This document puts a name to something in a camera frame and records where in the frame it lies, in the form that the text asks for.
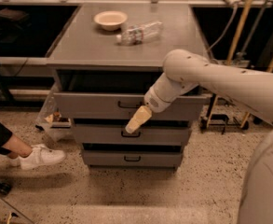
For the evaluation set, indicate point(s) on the grey bottom drawer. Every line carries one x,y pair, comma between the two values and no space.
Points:
132,155

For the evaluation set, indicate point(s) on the beige bowl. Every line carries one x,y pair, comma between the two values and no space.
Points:
111,20

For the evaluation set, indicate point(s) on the grey top drawer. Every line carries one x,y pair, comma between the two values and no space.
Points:
79,105

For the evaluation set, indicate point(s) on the black chair caster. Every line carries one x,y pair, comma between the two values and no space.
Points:
5,188

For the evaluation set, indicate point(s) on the white sneaker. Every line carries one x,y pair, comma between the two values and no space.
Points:
40,156

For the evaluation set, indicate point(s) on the clear plastic water bottle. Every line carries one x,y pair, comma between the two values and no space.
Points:
139,33

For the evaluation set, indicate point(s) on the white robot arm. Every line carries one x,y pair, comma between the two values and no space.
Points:
248,91

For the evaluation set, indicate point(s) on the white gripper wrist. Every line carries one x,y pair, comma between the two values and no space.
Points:
155,101

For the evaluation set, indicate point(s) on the grey drawer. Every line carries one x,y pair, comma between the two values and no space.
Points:
132,155
79,105
112,131

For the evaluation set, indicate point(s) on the black stand base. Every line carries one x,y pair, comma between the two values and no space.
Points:
222,120

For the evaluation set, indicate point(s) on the grey drawer cabinet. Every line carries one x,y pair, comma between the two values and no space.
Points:
88,59

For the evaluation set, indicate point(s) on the black top drawer handle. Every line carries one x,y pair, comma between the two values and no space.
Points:
128,105

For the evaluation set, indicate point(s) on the grey middle drawer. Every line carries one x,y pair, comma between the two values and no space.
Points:
112,131

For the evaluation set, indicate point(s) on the clear plastic trash bag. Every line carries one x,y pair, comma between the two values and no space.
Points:
51,121

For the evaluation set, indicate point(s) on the yellow wooden pole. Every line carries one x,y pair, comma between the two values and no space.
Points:
230,57

